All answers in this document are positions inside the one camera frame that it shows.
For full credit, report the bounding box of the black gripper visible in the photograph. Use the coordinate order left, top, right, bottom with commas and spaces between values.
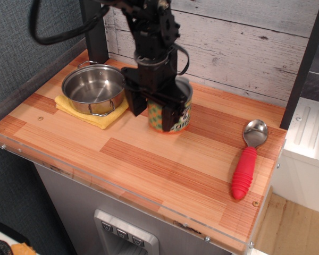
121, 46, 188, 132

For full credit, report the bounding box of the peas and carrots toy can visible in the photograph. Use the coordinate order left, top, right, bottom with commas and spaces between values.
147, 77, 193, 133

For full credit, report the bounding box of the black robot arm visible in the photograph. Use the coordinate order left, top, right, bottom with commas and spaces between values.
101, 1, 188, 132

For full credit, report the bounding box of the stainless steel pot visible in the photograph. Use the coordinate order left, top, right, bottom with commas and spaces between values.
62, 61, 125, 117

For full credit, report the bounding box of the yellow cloth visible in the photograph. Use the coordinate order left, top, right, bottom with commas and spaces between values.
55, 95, 129, 130

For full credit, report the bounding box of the grey toy fridge cabinet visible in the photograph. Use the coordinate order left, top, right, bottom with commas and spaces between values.
35, 164, 230, 254

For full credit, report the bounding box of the silver dispenser button panel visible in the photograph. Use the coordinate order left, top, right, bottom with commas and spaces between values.
94, 209, 160, 254

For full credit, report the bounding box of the white toy sink unit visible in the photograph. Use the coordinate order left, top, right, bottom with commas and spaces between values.
271, 98, 319, 212

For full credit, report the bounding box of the orange black object bottom left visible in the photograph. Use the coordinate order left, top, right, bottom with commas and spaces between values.
0, 223, 38, 254

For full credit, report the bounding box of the black left upright post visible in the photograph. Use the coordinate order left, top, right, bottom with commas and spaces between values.
79, 0, 109, 64

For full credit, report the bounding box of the black upright post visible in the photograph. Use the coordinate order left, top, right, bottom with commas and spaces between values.
280, 11, 319, 130
79, 0, 109, 64

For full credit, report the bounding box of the red handled metal spoon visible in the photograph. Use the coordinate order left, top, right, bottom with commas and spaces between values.
231, 120, 268, 200

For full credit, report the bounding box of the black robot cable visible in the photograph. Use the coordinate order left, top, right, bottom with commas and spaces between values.
29, 0, 111, 46

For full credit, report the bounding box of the black right upright post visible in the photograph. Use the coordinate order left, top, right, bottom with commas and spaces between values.
280, 11, 319, 130

